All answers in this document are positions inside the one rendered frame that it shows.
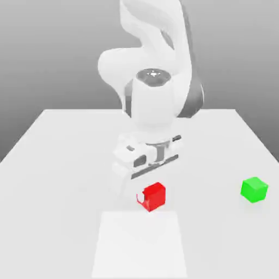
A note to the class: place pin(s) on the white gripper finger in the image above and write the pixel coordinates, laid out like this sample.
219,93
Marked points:
142,196

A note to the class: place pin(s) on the small green cube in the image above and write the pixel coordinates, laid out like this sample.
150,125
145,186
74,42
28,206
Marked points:
254,189

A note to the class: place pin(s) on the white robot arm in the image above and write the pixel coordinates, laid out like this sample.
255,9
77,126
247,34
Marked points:
152,104

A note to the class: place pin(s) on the small red cube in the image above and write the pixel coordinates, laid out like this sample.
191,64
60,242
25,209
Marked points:
156,196

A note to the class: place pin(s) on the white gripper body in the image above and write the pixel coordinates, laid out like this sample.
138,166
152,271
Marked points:
152,169

